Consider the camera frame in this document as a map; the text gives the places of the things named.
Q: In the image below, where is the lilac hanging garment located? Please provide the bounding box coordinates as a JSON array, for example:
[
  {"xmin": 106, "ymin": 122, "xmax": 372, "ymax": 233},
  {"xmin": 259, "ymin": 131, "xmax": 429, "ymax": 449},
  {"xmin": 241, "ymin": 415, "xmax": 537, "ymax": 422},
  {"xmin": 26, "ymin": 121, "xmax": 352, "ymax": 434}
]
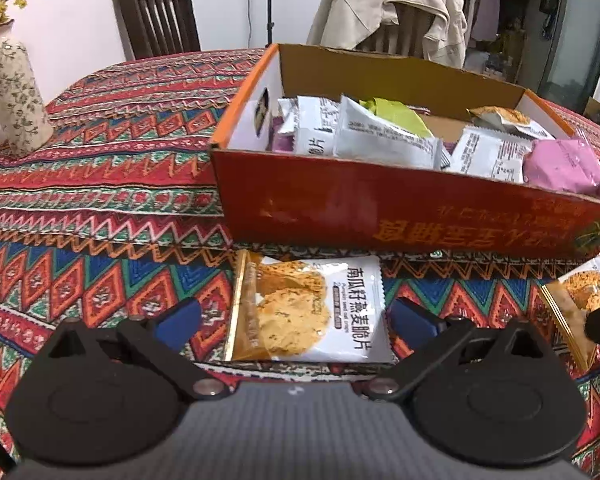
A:
[{"xmin": 470, "ymin": 0, "xmax": 501, "ymax": 43}]

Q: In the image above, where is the white cracker packet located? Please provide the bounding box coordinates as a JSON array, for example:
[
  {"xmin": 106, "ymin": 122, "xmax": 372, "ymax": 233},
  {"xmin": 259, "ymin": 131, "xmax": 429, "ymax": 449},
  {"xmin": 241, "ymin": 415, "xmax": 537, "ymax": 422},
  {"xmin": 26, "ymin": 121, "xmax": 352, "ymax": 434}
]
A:
[
  {"xmin": 540, "ymin": 250, "xmax": 600, "ymax": 371},
  {"xmin": 467, "ymin": 106, "xmax": 556, "ymax": 141},
  {"xmin": 450, "ymin": 125, "xmax": 533, "ymax": 183},
  {"xmin": 225, "ymin": 250, "xmax": 398, "ymax": 365},
  {"xmin": 332, "ymin": 94, "xmax": 443, "ymax": 171},
  {"xmin": 277, "ymin": 96, "xmax": 341, "ymax": 156}
]

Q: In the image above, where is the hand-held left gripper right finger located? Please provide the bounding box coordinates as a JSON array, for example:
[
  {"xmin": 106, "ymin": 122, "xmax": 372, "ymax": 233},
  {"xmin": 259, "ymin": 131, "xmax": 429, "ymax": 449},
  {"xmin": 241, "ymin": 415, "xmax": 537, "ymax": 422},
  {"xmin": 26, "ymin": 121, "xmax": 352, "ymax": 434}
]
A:
[{"xmin": 362, "ymin": 296, "xmax": 556, "ymax": 401}]

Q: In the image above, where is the pink snack packet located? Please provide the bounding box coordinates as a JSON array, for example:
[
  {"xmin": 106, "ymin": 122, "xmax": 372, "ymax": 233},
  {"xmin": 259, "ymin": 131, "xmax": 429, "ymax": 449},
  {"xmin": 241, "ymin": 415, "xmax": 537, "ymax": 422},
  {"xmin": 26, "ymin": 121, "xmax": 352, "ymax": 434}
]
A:
[
  {"xmin": 270, "ymin": 115, "xmax": 296, "ymax": 153},
  {"xmin": 522, "ymin": 139, "xmax": 600, "ymax": 201}
]

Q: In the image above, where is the green snack packet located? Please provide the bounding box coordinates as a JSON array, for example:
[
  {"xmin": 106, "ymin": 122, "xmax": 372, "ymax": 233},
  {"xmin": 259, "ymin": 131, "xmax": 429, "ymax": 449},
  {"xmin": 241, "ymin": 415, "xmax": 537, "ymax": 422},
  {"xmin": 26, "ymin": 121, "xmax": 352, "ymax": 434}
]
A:
[{"xmin": 360, "ymin": 97, "xmax": 433, "ymax": 138}]

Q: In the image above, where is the dark wooden chair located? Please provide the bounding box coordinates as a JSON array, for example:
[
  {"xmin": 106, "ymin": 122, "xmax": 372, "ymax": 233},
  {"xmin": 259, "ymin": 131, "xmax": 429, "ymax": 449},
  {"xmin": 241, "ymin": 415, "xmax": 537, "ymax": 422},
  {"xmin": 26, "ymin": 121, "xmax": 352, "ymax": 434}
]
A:
[
  {"xmin": 355, "ymin": 2, "xmax": 433, "ymax": 58},
  {"xmin": 112, "ymin": 0, "xmax": 202, "ymax": 61}
]

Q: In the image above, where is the dark framed glass door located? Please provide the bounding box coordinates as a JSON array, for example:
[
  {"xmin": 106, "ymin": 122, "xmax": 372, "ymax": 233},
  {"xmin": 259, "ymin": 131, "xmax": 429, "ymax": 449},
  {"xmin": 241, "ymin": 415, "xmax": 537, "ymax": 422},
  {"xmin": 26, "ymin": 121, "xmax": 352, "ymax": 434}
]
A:
[{"xmin": 537, "ymin": 0, "xmax": 600, "ymax": 106}]

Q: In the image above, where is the orange cardboard box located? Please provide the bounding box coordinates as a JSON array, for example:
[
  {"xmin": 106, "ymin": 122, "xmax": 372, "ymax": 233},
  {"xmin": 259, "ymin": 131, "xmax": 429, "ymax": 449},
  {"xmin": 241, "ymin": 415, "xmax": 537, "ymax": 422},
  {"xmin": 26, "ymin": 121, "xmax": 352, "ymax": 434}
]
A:
[{"xmin": 208, "ymin": 42, "xmax": 600, "ymax": 261}]

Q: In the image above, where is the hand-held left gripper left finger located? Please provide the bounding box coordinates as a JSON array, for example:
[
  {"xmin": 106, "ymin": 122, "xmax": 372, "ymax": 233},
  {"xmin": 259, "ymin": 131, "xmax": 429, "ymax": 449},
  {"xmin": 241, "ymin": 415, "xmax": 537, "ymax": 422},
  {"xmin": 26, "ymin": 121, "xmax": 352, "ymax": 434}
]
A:
[{"xmin": 46, "ymin": 297, "xmax": 232, "ymax": 401}]

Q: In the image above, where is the floral ceramic vase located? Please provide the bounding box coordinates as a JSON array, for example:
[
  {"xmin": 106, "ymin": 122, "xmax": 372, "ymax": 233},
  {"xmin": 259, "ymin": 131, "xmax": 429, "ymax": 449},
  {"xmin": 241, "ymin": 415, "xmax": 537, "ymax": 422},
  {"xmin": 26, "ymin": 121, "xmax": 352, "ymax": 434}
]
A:
[{"xmin": 0, "ymin": 20, "xmax": 55, "ymax": 158}]

